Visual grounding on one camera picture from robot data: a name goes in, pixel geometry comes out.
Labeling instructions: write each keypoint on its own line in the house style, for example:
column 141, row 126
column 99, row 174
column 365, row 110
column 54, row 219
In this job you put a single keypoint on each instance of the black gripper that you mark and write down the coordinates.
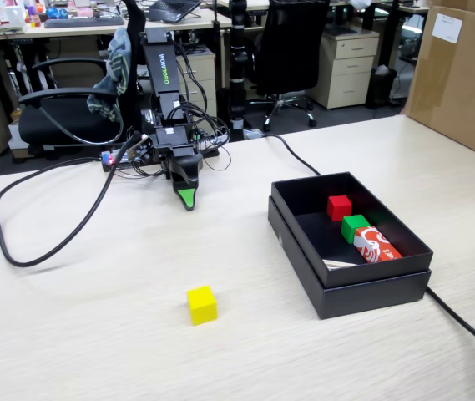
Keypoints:
column 171, row 140

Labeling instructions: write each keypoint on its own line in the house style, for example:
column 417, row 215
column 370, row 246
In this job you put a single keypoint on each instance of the yellow cube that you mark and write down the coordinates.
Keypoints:
column 201, row 306

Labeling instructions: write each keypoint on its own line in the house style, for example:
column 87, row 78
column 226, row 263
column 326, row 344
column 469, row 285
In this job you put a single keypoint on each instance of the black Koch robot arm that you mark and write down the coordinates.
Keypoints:
column 160, row 62

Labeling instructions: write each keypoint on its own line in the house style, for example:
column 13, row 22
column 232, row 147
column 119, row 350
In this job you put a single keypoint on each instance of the black cardboard box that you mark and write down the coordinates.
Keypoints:
column 358, row 298
column 304, row 196

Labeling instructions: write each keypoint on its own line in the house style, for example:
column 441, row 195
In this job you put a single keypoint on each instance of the small white storage box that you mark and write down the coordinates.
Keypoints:
column 18, row 135

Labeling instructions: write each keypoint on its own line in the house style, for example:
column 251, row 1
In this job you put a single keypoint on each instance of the large brown cardboard box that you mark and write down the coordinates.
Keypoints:
column 458, row 87

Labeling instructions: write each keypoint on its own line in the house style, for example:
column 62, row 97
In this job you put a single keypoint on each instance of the controller board with red LED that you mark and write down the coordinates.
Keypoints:
column 112, row 158

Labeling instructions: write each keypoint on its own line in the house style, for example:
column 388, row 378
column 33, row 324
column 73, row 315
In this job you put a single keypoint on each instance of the beige drawer cabinet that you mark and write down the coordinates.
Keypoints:
column 199, row 79

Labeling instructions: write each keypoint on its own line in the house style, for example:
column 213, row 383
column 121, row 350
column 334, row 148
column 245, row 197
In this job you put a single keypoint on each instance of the black segmented pole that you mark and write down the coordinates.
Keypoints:
column 237, row 62

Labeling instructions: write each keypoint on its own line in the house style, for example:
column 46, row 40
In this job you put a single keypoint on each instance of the black office chair with armrests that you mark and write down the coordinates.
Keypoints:
column 70, row 117

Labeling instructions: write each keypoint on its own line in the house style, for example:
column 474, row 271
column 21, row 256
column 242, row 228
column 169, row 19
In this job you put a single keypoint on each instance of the blue striped towel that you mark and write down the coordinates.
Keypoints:
column 118, row 62

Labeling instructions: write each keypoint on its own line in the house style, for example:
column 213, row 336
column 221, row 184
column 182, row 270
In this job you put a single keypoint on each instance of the red cube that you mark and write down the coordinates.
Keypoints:
column 339, row 209

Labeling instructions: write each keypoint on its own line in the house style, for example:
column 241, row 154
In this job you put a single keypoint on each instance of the black laptop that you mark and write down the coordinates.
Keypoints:
column 170, row 9

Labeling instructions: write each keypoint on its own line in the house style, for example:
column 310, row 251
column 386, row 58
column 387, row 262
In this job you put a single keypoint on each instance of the black mesh office chair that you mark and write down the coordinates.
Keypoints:
column 291, row 46

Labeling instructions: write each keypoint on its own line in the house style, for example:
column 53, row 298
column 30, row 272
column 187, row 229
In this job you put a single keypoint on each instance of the white office desk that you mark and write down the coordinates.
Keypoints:
column 95, row 31

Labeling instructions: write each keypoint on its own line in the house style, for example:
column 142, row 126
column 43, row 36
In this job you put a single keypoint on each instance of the green cube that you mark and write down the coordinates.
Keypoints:
column 353, row 229

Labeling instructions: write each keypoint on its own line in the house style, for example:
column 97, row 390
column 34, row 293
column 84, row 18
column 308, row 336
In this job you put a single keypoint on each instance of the pale paper slips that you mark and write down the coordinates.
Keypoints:
column 339, row 263

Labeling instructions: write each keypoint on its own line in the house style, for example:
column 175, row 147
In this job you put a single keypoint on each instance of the white three-drawer cabinet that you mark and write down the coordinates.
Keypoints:
column 343, row 71

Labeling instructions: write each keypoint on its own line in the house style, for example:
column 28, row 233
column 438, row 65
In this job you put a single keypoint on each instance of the orange white printed carton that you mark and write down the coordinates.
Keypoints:
column 377, row 245

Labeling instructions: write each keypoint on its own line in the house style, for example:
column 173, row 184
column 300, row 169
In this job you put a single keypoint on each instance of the black trash bin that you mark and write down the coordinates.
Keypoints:
column 381, row 87

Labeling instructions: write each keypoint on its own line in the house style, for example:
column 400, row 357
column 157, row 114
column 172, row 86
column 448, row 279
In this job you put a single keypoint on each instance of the white shipping label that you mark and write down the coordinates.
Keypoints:
column 447, row 28

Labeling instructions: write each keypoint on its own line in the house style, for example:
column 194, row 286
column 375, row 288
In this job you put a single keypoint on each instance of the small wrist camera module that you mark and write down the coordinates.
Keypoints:
column 140, row 149

